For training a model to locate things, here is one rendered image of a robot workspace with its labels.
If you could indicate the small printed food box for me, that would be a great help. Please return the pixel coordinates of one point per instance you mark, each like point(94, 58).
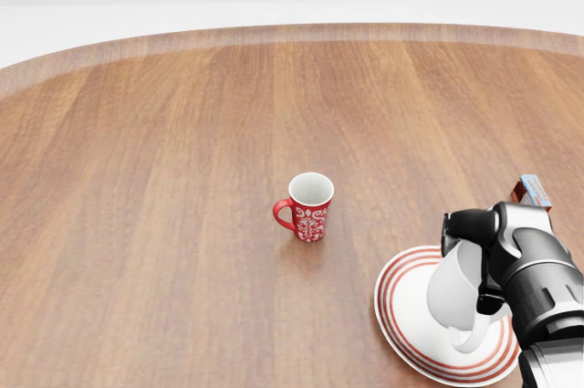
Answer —
point(533, 191)

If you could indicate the plain white mug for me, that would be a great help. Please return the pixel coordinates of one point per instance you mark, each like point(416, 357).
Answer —
point(454, 287)

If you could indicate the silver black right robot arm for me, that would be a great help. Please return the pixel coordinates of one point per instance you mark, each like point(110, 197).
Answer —
point(554, 360)

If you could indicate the white plate with red rings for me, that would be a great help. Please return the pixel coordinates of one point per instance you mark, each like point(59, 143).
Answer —
point(410, 310)

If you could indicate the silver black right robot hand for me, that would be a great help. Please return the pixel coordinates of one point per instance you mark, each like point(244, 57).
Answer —
point(524, 251)

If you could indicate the red mug with white pattern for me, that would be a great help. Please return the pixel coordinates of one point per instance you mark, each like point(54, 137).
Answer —
point(310, 212)

